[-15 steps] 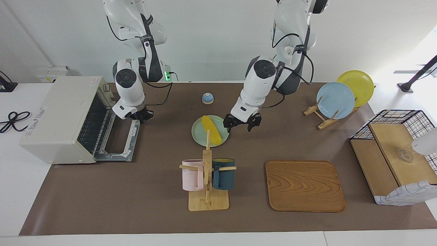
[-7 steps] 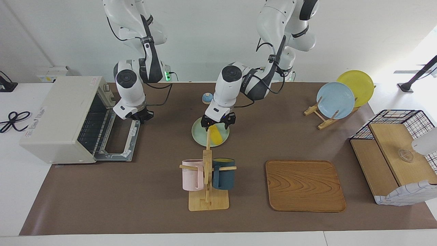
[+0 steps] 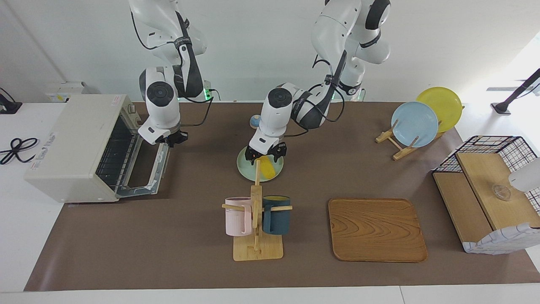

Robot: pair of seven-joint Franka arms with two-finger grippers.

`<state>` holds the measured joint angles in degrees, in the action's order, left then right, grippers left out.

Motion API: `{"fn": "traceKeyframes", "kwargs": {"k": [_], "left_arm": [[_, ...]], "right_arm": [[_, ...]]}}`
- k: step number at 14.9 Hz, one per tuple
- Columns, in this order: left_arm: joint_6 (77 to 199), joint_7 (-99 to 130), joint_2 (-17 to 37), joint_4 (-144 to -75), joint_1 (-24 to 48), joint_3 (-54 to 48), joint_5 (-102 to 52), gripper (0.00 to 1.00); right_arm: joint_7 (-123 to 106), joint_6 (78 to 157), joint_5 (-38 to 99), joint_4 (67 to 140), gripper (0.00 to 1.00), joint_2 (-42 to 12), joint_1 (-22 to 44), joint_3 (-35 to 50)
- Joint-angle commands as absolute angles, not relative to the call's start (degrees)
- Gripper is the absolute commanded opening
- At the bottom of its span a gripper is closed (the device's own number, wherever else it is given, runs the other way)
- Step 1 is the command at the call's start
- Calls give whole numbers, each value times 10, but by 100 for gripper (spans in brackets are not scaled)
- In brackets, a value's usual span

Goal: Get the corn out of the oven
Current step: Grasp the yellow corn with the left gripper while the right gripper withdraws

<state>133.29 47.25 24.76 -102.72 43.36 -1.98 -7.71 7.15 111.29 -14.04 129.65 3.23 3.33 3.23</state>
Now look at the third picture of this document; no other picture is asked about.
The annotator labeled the light green plate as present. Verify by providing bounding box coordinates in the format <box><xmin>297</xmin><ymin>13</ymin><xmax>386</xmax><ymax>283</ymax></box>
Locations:
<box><xmin>236</xmin><ymin>146</ymin><xmax>284</xmax><ymax>183</ymax></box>

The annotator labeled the yellow corn cob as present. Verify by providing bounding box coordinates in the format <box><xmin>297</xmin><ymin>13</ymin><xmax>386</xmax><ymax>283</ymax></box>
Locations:
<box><xmin>258</xmin><ymin>155</ymin><xmax>277</xmax><ymax>178</ymax></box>

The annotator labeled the oven glass door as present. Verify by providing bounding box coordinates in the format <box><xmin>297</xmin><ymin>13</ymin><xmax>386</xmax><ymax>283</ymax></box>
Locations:
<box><xmin>116</xmin><ymin>141</ymin><xmax>170</xmax><ymax>198</ymax></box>

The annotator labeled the white toaster oven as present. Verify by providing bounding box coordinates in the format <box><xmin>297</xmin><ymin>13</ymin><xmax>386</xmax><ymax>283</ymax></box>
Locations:
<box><xmin>24</xmin><ymin>94</ymin><xmax>142</xmax><ymax>203</ymax></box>

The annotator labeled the pink mug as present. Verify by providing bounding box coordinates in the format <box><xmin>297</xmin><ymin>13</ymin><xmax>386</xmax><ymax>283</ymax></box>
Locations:
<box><xmin>224</xmin><ymin>197</ymin><xmax>254</xmax><ymax>237</ymax></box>

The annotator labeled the dark teal mug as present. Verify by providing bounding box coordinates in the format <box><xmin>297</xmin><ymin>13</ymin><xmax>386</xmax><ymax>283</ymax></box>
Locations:
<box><xmin>262</xmin><ymin>195</ymin><xmax>292</xmax><ymax>235</ymax></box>

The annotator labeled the wooden mug rack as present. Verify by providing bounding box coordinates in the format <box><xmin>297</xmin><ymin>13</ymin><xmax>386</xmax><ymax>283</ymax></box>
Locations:
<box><xmin>222</xmin><ymin>160</ymin><xmax>293</xmax><ymax>261</ymax></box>

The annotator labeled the brown table mat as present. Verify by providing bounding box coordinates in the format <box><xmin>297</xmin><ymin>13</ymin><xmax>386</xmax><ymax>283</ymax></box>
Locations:
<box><xmin>24</xmin><ymin>101</ymin><xmax>540</xmax><ymax>292</ymax></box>

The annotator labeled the wooden tray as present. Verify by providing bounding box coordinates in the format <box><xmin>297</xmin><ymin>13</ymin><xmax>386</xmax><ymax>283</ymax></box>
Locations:
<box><xmin>328</xmin><ymin>198</ymin><xmax>428</xmax><ymax>263</ymax></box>

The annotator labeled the wooden plate rack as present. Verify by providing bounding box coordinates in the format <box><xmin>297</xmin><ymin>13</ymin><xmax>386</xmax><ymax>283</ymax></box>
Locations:
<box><xmin>375</xmin><ymin>119</ymin><xmax>464</xmax><ymax>161</ymax></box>

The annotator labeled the light blue plate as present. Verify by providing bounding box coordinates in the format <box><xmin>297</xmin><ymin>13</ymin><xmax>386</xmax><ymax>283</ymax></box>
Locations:
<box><xmin>391</xmin><ymin>101</ymin><xmax>439</xmax><ymax>148</ymax></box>

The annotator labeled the black device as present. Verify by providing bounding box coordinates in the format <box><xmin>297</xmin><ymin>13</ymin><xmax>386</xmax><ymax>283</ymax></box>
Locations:
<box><xmin>0</xmin><ymin>87</ymin><xmax>22</xmax><ymax>114</ymax></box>

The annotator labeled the yellow plate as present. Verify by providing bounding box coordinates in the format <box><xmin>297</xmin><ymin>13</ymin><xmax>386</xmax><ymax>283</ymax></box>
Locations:
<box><xmin>416</xmin><ymin>87</ymin><xmax>463</xmax><ymax>133</ymax></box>

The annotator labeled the small clear glass dish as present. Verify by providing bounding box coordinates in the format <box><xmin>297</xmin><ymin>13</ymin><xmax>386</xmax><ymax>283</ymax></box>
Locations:
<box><xmin>491</xmin><ymin>184</ymin><xmax>512</xmax><ymax>201</ymax></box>

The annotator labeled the wooden shelf unit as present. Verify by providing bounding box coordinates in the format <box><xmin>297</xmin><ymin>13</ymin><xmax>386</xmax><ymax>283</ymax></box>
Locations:
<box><xmin>462</xmin><ymin>223</ymin><xmax>540</xmax><ymax>255</ymax></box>

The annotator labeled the black stand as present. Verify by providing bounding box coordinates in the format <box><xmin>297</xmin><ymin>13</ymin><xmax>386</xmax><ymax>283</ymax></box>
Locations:
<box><xmin>491</xmin><ymin>68</ymin><xmax>540</xmax><ymax>115</ymax></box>

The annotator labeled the white rounded object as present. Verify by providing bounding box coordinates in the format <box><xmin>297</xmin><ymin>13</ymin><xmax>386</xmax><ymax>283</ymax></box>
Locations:
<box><xmin>508</xmin><ymin>157</ymin><xmax>540</xmax><ymax>193</ymax></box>

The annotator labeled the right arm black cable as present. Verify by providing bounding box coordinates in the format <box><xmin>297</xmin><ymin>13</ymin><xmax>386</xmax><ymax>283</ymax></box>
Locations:
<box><xmin>181</xmin><ymin>89</ymin><xmax>221</xmax><ymax>127</ymax></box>

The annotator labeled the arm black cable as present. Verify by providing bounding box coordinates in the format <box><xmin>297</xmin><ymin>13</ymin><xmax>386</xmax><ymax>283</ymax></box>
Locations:
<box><xmin>181</xmin><ymin>89</ymin><xmax>221</xmax><ymax>127</ymax></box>
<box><xmin>312</xmin><ymin>59</ymin><xmax>347</xmax><ymax>124</ymax></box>

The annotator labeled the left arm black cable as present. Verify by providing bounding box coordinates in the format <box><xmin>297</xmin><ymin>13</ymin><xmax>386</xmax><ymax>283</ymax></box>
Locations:
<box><xmin>312</xmin><ymin>59</ymin><xmax>347</xmax><ymax>124</ymax></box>

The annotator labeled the white wall socket box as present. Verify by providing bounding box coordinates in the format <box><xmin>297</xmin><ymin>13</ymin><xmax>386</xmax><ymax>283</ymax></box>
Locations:
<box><xmin>46</xmin><ymin>81</ymin><xmax>91</xmax><ymax>103</ymax></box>

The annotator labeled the coiled black cable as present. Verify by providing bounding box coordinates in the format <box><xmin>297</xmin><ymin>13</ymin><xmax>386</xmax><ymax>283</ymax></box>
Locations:
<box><xmin>0</xmin><ymin>137</ymin><xmax>39</xmax><ymax>165</ymax></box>

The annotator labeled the black wire basket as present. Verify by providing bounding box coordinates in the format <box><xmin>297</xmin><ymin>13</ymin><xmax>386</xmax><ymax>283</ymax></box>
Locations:
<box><xmin>433</xmin><ymin>136</ymin><xmax>540</xmax><ymax>212</ymax></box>

